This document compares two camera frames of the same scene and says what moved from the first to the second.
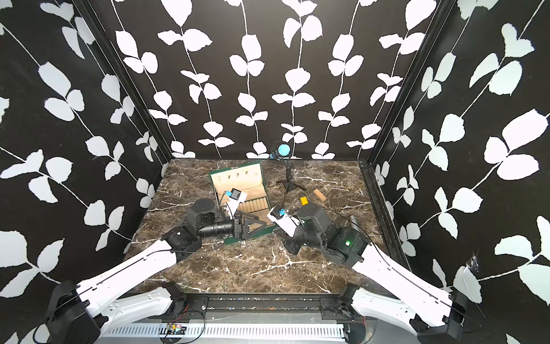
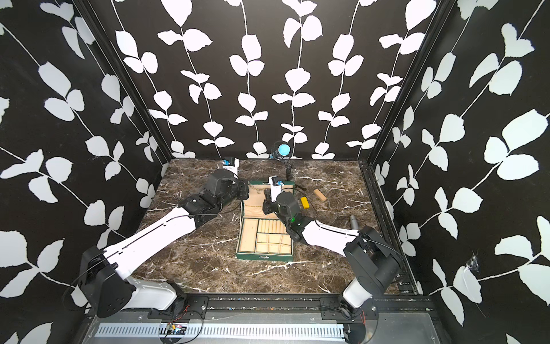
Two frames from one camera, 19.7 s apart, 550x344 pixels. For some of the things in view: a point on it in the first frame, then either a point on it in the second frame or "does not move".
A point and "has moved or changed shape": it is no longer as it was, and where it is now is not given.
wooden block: x=320 y=195 does not move
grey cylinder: x=353 y=218 does not move
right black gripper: x=288 y=244 → x=268 y=209
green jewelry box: x=250 y=179 has moved or changed shape
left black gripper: x=240 y=227 → x=242 y=186
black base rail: x=264 y=307 does not move
